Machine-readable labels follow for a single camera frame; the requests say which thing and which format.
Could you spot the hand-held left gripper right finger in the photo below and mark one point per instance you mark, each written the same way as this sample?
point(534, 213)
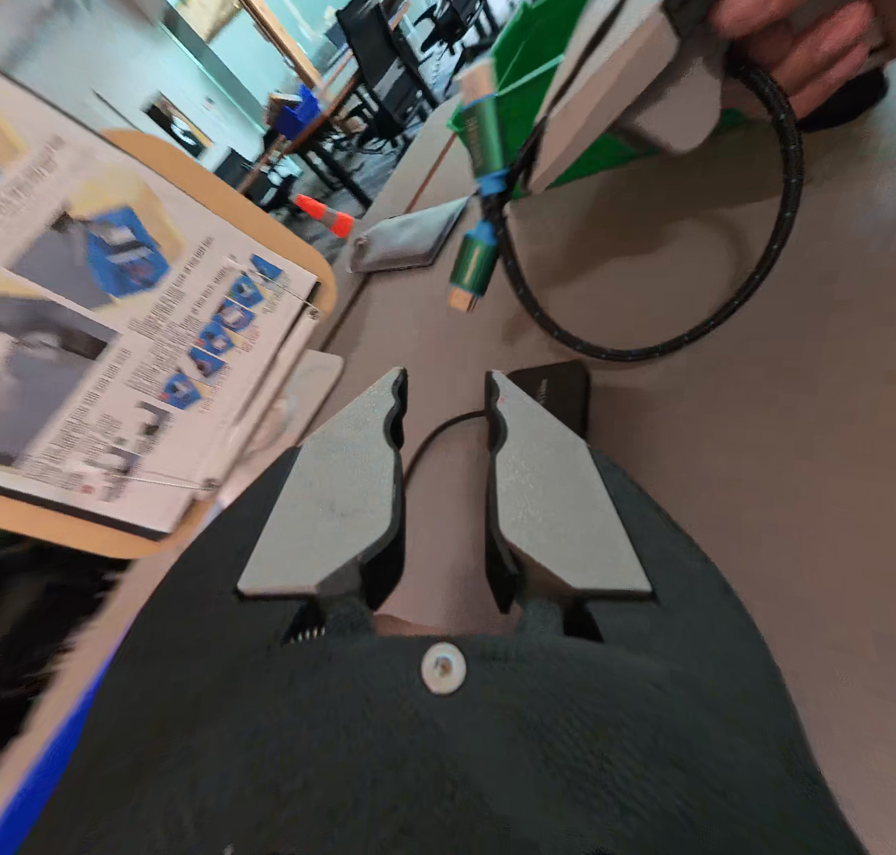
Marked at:
point(567, 519)

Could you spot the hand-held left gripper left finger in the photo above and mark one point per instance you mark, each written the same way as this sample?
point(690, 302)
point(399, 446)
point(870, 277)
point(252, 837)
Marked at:
point(329, 512)

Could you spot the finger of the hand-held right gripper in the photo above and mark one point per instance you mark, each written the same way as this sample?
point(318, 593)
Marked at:
point(602, 99)
point(623, 8)

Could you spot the green plastic bin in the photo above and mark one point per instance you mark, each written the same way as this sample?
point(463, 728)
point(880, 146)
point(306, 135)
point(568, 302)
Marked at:
point(532, 36)

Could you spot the black usb hub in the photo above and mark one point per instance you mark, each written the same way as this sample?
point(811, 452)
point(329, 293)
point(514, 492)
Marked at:
point(560, 393)

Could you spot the person's right hand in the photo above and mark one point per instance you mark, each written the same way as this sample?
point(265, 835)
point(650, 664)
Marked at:
point(805, 22)

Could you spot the silver foil pouch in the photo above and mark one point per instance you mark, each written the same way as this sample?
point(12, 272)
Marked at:
point(406, 239)

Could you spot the printed instruction sheet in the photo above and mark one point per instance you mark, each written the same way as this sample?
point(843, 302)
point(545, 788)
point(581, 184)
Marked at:
point(105, 379)

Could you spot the wooden document board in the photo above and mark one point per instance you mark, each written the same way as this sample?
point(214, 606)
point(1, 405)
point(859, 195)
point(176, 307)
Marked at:
point(294, 246)

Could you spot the orange traffic cone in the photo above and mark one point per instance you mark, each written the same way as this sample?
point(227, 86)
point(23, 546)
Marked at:
point(325, 215)

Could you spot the small blue bin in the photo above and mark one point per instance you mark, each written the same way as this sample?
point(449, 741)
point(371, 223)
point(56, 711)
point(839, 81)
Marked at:
point(297, 113)

